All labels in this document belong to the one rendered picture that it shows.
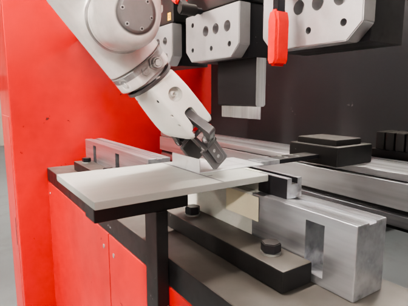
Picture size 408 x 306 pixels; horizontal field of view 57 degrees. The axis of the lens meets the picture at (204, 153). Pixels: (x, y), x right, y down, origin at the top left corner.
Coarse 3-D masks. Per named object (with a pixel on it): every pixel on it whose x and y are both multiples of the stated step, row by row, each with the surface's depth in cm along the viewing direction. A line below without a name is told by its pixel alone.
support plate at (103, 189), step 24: (120, 168) 61; (144, 168) 61; (168, 168) 61; (240, 168) 61; (72, 192) 49; (96, 192) 45; (120, 192) 45; (144, 192) 45; (168, 192) 46; (192, 192) 48
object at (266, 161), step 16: (304, 144) 75; (320, 144) 73; (336, 144) 70; (352, 144) 73; (368, 144) 74; (256, 160) 65; (272, 160) 65; (288, 160) 68; (304, 160) 75; (320, 160) 72; (336, 160) 69; (352, 160) 71; (368, 160) 74
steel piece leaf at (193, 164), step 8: (176, 160) 62; (184, 160) 60; (192, 160) 58; (224, 160) 67; (184, 168) 60; (192, 168) 58; (200, 168) 59; (208, 168) 59; (224, 168) 59; (232, 168) 60
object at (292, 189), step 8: (256, 168) 61; (264, 168) 61; (272, 176) 55; (280, 176) 55; (288, 176) 56; (296, 176) 55; (264, 184) 57; (272, 184) 56; (280, 184) 54; (288, 184) 53; (296, 184) 54; (272, 192) 56; (280, 192) 54; (288, 192) 53; (296, 192) 54
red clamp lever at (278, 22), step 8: (280, 0) 44; (280, 8) 44; (272, 16) 44; (280, 16) 43; (272, 24) 44; (280, 24) 43; (288, 24) 44; (272, 32) 44; (280, 32) 44; (272, 40) 44; (280, 40) 44; (272, 48) 44; (280, 48) 44; (272, 56) 44; (280, 56) 44; (272, 64) 45; (280, 64) 45
